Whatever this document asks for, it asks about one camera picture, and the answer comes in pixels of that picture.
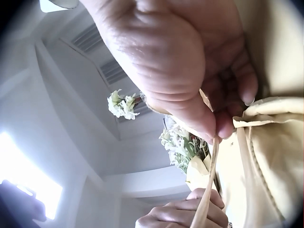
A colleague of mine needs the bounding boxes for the beige wrapping paper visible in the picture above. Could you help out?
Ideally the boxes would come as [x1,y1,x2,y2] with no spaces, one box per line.
[185,0,304,228]

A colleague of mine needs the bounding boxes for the person's left hand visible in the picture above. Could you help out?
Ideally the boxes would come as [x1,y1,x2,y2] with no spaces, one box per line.
[135,188,229,228]

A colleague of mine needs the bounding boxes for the person's right index finger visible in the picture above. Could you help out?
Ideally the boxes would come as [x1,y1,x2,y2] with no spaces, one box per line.
[214,108,235,140]

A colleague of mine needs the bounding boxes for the white flower bunch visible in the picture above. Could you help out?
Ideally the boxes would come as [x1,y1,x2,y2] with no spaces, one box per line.
[107,89,213,174]

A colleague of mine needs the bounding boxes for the beige ribbon strip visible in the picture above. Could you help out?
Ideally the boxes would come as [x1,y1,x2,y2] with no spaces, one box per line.
[190,89,222,228]

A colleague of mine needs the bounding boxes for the person's right thumb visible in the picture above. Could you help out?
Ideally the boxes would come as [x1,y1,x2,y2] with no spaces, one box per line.
[142,78,218,145]

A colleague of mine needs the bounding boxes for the ceiling lamp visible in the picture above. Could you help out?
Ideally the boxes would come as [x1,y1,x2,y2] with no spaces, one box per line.
[40,0,80,12]

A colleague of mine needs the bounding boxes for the bright window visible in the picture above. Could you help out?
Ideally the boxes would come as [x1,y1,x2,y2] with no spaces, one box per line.
[0,130,63,220]

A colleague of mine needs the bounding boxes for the ceiling air vent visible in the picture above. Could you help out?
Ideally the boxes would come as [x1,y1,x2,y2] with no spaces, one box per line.
[99,58,128,85]
[71,23,103,53]

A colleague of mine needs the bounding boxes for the person's right hand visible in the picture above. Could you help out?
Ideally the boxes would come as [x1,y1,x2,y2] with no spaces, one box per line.
[80,0,259,145]

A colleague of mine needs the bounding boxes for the person's right fingers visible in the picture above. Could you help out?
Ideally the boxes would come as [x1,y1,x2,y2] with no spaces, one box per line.
[209,64,259,113]

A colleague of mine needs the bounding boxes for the person's left fingers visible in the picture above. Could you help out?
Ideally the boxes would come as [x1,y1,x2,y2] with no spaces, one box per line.
[137,188,226,228]

